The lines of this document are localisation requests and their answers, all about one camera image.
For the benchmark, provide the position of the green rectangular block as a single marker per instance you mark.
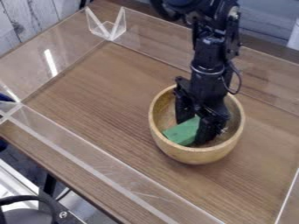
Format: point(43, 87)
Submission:
point(182, 133)

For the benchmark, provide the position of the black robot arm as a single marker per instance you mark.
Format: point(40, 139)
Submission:
point(214, 22)

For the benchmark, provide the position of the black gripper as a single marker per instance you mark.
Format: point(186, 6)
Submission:
point(199, 97)

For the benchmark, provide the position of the clear acrylic tray wall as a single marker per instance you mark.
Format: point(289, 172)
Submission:
point(83, 81)

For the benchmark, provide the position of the black table leg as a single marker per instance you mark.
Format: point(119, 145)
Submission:
point(50, 185)

